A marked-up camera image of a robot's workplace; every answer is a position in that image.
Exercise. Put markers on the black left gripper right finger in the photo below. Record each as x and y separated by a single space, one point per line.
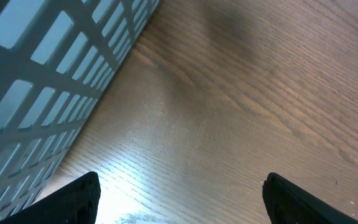
287 203

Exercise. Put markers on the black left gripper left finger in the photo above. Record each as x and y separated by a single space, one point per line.
75 203

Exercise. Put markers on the grey plastic basket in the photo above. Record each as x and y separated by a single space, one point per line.
56 59

